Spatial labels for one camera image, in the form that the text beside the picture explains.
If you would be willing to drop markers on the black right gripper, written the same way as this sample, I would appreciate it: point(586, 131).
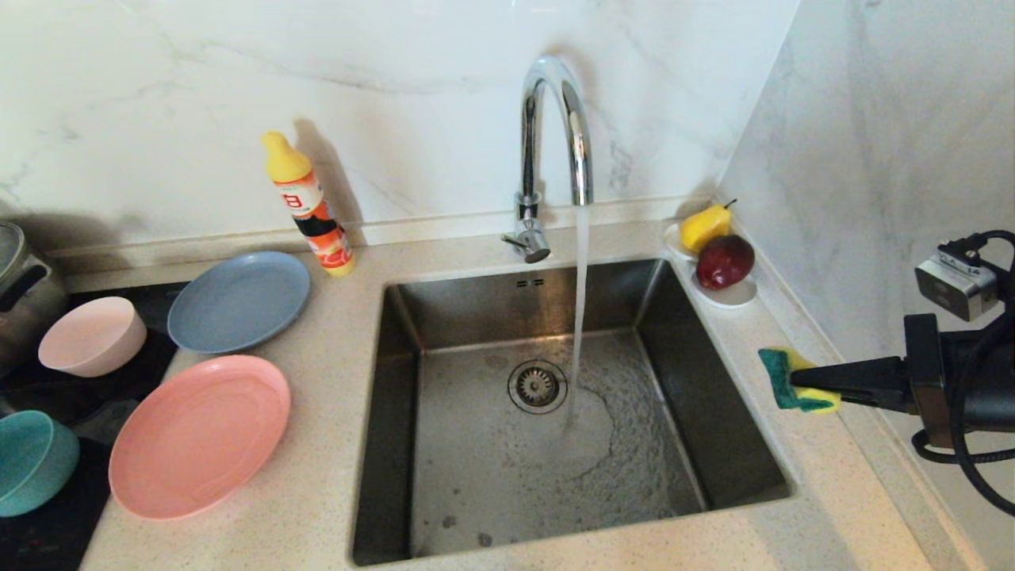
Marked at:
point(967, 381)

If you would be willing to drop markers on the yellow green sponge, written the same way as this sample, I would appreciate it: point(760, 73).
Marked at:
point(781, 381)

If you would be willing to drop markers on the orange white dish soap bottle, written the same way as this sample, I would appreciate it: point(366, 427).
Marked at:
point(309, 206)

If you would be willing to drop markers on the blue grey plate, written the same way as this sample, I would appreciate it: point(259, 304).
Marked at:
point(238, 301)

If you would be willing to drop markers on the pink plate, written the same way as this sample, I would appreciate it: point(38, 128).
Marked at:
point(198, 436)

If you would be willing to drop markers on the pink bowl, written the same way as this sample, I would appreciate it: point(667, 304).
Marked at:
point(91, 337)

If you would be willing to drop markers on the teal bowl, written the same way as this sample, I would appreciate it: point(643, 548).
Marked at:
point(32, 464)

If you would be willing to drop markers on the stainless steel sink basin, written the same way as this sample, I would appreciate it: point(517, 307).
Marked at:
point(492, 492)

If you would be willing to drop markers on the small white fruit dish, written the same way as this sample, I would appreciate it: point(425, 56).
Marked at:
point(735, 297)

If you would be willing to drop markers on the dark red apple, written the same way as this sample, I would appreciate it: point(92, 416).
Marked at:
point(725, 262)

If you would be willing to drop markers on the yellow pear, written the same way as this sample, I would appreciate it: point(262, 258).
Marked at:
point(705, 228)

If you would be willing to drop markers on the running water stream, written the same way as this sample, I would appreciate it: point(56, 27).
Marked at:
point(581, 317)

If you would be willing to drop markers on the round metal drain strainer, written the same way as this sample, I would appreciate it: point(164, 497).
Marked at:
point(538, 386)

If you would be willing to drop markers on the chrome gooseneck faucet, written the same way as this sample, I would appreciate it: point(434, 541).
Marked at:
point(530, 143)

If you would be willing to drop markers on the black induction cooktop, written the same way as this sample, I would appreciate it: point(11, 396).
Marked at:
point(79, 396)

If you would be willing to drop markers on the steel cooking pot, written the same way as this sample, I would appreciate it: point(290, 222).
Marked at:
point(24, 293)

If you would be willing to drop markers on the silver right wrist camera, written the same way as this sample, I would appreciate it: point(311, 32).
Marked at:
point(955, 281)

